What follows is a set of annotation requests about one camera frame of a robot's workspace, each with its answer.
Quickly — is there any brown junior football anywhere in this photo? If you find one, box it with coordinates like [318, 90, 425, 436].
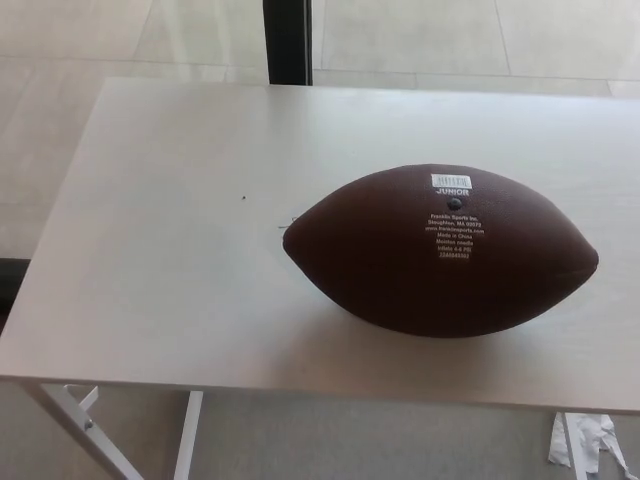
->
[281, 163, 600, 337]

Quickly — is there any white crumpled paper scrap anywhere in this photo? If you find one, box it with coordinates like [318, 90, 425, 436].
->
[547, 412, 633, 480]

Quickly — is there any black vertical post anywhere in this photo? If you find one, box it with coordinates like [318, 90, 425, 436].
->
[263, 0, 315, 85]

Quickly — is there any white metal table frame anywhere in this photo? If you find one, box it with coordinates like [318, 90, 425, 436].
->
[29, 382, 591, 480]

